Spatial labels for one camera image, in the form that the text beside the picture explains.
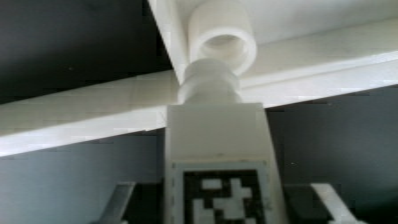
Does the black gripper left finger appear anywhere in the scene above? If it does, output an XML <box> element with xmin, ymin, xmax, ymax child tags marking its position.
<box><xmin>90</xmin><ymin>182</ymin><xmax>163</xmax><ymax>224</ymax></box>

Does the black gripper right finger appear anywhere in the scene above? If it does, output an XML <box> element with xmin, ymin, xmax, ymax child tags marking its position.
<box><xmin>284</xmin><ymin>183</ymin><xmax>367</xmax><ymax>224</ymax></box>

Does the white table leg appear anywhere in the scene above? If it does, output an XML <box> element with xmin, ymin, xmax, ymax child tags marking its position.
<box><xmin>163</xmin><ymin>59</ymin><xmax>289</xmax><ymax>224</ymax></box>

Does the white square table top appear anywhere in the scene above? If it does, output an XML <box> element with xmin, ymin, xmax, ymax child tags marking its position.
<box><xmin>147</xmin><ymin>0</ymin><xmax>398</xmax><ymax>82</ymax></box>

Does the white U-shaped obstacle fence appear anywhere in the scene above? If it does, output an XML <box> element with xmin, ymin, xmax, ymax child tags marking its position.
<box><xmin>0</xmin><ymin>48</ymin><xmax>398</xmax><ymax>158</ymax></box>

